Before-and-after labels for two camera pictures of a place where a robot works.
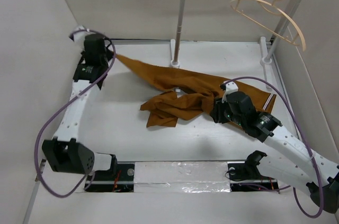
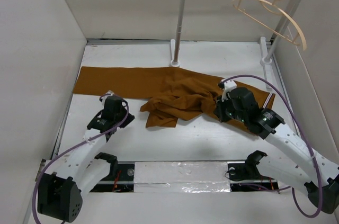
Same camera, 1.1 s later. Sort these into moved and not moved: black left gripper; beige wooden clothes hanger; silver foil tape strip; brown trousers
Moved: black left gripper; brown trousers
Not moved: beige wooden clothes hanger; silver foil tape strip
